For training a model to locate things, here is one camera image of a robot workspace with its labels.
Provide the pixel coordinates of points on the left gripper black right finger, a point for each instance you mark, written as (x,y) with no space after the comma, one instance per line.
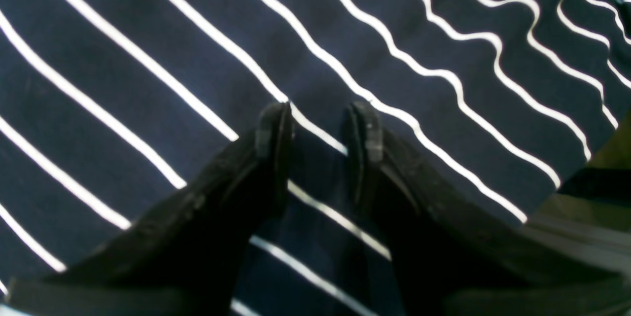
(450,257)

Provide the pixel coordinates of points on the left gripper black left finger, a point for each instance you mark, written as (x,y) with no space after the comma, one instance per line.
(182,257)

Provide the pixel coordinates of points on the navy white striped t-shirt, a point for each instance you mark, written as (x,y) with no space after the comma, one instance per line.
(110,106)

